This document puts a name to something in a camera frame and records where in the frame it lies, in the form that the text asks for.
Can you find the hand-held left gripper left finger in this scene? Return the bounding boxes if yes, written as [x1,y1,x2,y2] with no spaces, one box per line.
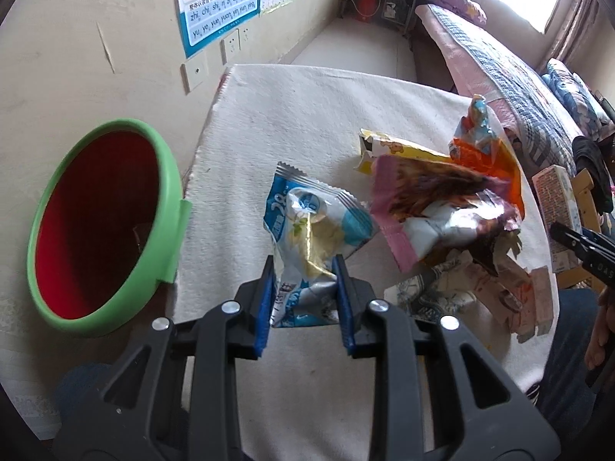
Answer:
[53,254,277,461]

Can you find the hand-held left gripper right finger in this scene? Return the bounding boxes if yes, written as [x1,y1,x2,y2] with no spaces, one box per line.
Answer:
[331,254,563,461]

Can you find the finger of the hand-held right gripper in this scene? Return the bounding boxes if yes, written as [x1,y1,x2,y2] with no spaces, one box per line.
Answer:
[550,221,607,265]

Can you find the blue white snack packet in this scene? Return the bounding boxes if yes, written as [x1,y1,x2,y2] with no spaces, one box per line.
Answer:
[263,162,380,330]

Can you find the green bin with red inside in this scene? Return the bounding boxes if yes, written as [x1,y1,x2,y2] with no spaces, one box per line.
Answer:
[26,118,193,338]

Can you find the person's right hand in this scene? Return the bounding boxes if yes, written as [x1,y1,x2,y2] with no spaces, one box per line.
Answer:
[583,293,615,385]

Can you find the pale pink carton box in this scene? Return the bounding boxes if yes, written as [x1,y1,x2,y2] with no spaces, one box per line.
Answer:
[531,164,584,274]

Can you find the wooden chair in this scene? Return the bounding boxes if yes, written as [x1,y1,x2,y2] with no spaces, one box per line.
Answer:
[552,168,611,289]

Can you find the dark cloth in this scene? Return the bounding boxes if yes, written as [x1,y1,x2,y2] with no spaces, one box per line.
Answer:
[572,135,615,212]

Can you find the flattened pale pink carton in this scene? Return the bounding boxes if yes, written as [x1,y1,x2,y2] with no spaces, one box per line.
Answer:
[468,252,553,344]

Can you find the flattened black white carton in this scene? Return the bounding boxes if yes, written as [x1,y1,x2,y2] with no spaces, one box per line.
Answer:
[384,259,481,320]

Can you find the orange plastic wrapper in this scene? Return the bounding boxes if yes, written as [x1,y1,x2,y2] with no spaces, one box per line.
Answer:
[449,137,527,217]

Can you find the person's right leg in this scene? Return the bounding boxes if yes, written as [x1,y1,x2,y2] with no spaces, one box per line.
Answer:
[535,288,611,443]

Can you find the person's leg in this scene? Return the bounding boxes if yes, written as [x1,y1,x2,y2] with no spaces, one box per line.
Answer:
[535,288,611,443]
[53,362,112,438]

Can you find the pink snack wrapper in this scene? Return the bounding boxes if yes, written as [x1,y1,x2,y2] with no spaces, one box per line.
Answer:
[370,154,522,274]

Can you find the blue patterned pillow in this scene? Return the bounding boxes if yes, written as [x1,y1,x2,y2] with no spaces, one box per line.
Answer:
[540,58,615,142]

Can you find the blue colourful wrapper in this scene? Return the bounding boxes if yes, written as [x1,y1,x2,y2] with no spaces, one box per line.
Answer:
[454,95,500,154]

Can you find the yellow paper box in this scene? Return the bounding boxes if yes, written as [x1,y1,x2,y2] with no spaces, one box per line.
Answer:
[358,129,455,176]

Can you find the bed with plaid blanket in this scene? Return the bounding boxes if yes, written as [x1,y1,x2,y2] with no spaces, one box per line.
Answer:
[427,4,577,178]

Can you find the white towel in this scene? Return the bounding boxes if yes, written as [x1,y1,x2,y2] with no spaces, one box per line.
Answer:
[170,63,560,461]

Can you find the person's left leg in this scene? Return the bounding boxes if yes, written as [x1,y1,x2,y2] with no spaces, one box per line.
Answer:
[53,362,112,438]

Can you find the pink bed sheet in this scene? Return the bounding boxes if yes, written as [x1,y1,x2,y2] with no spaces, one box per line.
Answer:
[416,5,520,121]

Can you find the pink curtain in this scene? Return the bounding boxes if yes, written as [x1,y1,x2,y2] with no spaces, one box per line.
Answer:
[545,0,601,63]

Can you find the white wall plate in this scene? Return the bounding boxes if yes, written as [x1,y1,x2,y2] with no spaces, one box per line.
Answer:
[180,50,209,94]

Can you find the blue bordered wall poster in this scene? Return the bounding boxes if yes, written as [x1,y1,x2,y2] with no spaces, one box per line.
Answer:
[173,0,263,58]

